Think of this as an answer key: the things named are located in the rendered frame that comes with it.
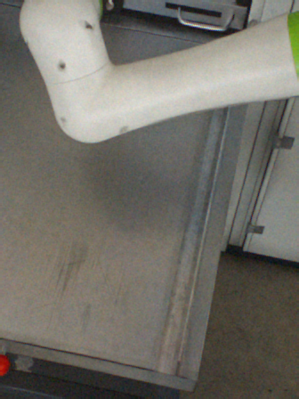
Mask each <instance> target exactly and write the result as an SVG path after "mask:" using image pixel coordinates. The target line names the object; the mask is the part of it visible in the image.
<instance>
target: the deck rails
mask: <svg viewBox="0 0 299 399"><path fill-rule="evenodd" d="M232 108H233V106H229V107H224V108H220V109H215V110H211V111H210V116H209V119H208V124H207V129H206V135H205V139H204V143H203V148H202V151H201V156H200V161H199V163H198V171H197V175H196V180H195V184H194V187H193V192H192V196H191V200H190V208H189V212H188V219H187V223H186V228H185V232H184V236H183V240H182V247H181V252H180V255H179V260H178V265H177V267H176V272H175V276H174V284H173V287H172V292H171V296H170V299H169V304H168V308H167V312H166V320H165V328H164V333H163V337H162V340H161V345H160V348H159V353H158V360H157V365H156V369H155V372H160V373H164V374H167V375H171V376H175V377H180V375H181V370H182V362H183V357H184V353H185V348H186V344H187V340H188V335H189V330H190V322H191V317H192V313H193V304H194V299H195V296H196V291H197V286H198V278H199V274H200V269H201V265H202V261H203V256H204V252H205V247H206V239H207V234H208V230H209V225H210V221H211V216H212V213H213V208H214V200H215V191H216V186H217V183H218V178H219V174H220V169H221V164H222V157H223V153H224V148H225V143H226V138H227V133H228V129H229V125H230V117H231V113H232Z"/></svg>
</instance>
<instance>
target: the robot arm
mask: <svg viewBox="0 0 299 399"><path fill-rule="evenodd" d="M22 5H23V6H22V9H21V12H20V30H21V34H22V35H23V38H24V40H25V42H26V44H27V46H28V49H29V50H30V51H31V53H32V55H33V57H34V59H35V61H36V65H37V66H38V68H39V70H40V73H41V75H42V77H43V80H44V83H45V85H46V88H47V91H48V94H49V96H50V100H51V103H52V106H53V112H54V116H55V118H56V120H57V123H58V125H59V126H60V127H61V129H62V130H63V131H64V132H65V133H66V134H68V135H69V136H70V137H72V138H74V139H76V140H78V141H80V142H83V143H97V142H101V141H104V140H107V139H109V138H110V137H113V136H115V135H118V134H122V133H128V132H131V131H133V130H136V129H138V128H141V127H144V126H148V125H153V124H156V123H159V122H163V121H166V120H168V119H172V118H178V117H182V116H187V115H190V114H194V113H198V112H202V111H207V110H215V109H220V108H224V107H229V106H234V105H240V104H246V103H252V102H264V101H272V100H281V99H291V98H299V10H298V11H295V12H293V13H290V14H287V12H285V13H283V14H281V15H279V16H277V17H274V18H272V19H269V20H266V21H264V22H261V23H259V24H256V25H254V26H252V27H250V28H246V29H243V30H241V31H239V32H236V33H233V34H230V35H228V36H225V37H223V38H220V39H217V40H214V41H212V42H209V43H206V44H203V45H199V46H196V47H192V48H190V49H186V50H182V51H179V52H176V53H169V54H166V55H163V56H158V57H155V58H150V59H147V60H142V61H140V60H138V61H134V62H131V63H127V64H121V65H115V64H113V63H111V62H110V60H109V56H108V55H107V51H106V48H105V45H104V42H103V38H102V34H101V28H100V24H99V22H100V21H101V19H102V17H103V16H104V14H105V13H106V11H107V10H108V9H112V4H109V0H25V1H24V2H23V4H22Z"/></svg>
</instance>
